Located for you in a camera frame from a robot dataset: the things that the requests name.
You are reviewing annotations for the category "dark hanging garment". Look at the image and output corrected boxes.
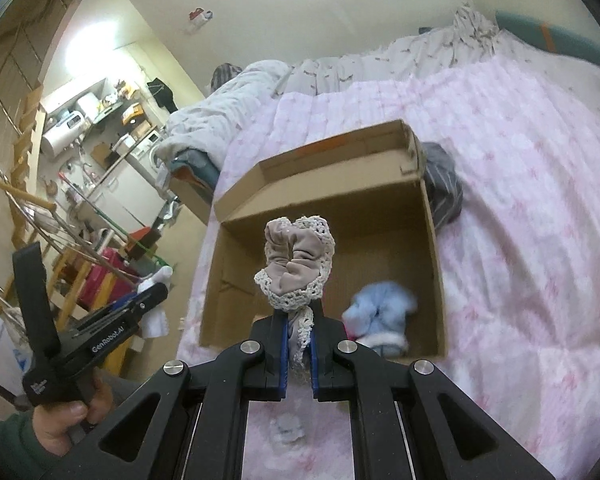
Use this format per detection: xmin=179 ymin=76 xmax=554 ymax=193
xmin=146 ymin=77 xmax=176 ymax=111

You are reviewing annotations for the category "person's grey trouser leg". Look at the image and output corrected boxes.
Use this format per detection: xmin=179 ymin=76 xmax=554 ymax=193
xmin=97 ymin=370 xmax=153 ymax=413

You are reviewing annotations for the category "brown cardboard box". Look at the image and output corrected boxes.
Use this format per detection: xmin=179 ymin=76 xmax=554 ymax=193
xmin=199 ymin=119 xmax=448 ymax=361

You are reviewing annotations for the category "red suitcase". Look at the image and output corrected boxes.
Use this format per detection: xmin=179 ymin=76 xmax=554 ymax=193
xmin=77 ymin=246 xmax=138 ymax=311

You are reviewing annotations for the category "teal pillow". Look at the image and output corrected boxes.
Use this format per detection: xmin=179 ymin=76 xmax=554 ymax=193
xmin=495 ymin=9 xmax=600 ymax=78

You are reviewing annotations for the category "grey printed duvet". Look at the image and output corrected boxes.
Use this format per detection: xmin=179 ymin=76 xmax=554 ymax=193
xmin=152 ymin=2 xmax=506 ymax=161

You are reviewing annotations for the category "white washing machine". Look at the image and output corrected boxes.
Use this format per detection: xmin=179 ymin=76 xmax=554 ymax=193
xmin=130 ymin=130 xmax=166 ymax=181

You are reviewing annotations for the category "person's left forearm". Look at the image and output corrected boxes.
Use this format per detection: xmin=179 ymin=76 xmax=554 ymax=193
xmin=0 ymin=400 xmax=56 ymax=480

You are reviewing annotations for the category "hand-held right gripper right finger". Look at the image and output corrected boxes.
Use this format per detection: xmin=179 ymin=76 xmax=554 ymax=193
xmin=310 ymin=310 xmax=556 ymax=480

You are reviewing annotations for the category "white water heater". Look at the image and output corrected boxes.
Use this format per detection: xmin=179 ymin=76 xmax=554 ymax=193
xmin=40 ymin=120 xmax=88 ymax=158

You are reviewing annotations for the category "cluttered wall shelf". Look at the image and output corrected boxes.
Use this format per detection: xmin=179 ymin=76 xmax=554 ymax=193
xmin=45 ymin=77 xmax=153 ymax=126

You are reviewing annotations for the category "dark grey striped cloth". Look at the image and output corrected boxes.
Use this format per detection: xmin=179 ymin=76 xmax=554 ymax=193
xmin=420 ymin=141 xmax=465 ymax=233

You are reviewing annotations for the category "striped pillow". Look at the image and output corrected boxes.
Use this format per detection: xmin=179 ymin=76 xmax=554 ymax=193
xmin=210 ymin=62 xmax=243 ymax=93

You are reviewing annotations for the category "beige lace-trimmed scrunchie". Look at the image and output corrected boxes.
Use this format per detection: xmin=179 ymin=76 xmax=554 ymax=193
xmin=254 ymin=214 xmax=337 ymax=386

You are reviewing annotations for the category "light blue fluffy scrunchie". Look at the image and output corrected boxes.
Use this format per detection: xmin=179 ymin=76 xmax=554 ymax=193
xmin=341 ymin=280 xmax=418 ymax=358

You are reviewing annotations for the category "person's left hand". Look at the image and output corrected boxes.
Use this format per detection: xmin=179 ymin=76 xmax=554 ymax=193
xmin=32 ymin=375 xmax=113 ymax=456

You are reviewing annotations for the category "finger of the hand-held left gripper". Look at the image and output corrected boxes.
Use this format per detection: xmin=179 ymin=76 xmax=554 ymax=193
xmin=72 ymin=282 xmax=170 ymax=341
xmin=11 ymin=241 xmax=62 ymax=361

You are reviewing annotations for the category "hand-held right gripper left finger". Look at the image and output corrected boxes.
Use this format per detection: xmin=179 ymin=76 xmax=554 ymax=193
xmin=67 ymin=310 xmax=288 ymax=480

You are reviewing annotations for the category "white kitchen cabinet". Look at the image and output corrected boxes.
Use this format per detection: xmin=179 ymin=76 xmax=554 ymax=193
xmin=77 ymin=162 xmax=166 ymax=233

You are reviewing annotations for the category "red dustpan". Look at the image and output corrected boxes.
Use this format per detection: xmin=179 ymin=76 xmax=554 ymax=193
xmin=127 ymin=227 xmax=161 ymax=256

